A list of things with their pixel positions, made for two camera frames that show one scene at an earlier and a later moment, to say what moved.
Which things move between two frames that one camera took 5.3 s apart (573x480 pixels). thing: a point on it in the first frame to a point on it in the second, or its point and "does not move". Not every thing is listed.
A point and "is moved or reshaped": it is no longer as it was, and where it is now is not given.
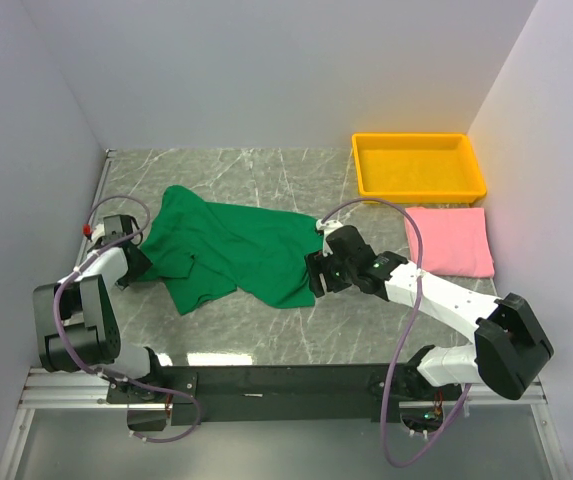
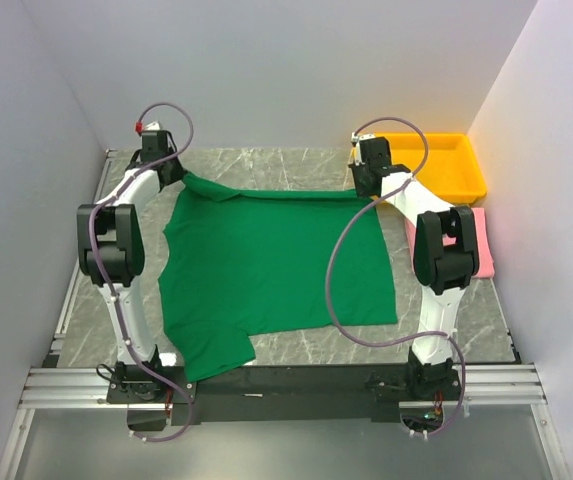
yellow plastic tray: [417, 167] does not move
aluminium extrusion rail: [50, 390] does not move
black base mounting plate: [249, 393] does not move
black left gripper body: [136, 262] to [174, 172]
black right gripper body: [317, 273] to [362, 182]
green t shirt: [205, 253] is moved or reshaped
